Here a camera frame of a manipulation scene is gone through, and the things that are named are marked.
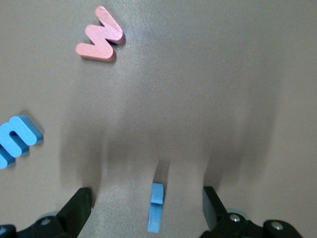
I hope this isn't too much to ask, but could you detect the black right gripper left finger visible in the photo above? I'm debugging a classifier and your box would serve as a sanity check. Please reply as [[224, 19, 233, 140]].
[[0, 187, 93, 238]]

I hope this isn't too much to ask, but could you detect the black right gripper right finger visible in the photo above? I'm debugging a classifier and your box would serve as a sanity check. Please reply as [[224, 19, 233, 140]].
[[199, 186, 304, 238]]

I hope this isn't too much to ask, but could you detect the blue letter i block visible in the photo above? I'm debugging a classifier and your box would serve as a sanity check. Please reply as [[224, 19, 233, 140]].
[[147, 182, 164, 234]]

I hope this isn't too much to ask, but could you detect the blue lowercase m block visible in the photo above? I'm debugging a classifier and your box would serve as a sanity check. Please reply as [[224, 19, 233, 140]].
[[0, 115, 44, 171]]

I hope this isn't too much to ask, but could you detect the brown table cover sheet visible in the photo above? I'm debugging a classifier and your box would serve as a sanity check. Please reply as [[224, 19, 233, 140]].
[[0, 0, 317, 238]]

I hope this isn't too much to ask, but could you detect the red lowercase w block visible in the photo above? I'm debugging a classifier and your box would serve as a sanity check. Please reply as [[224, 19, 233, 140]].
[[75, 5, 125, 62]]

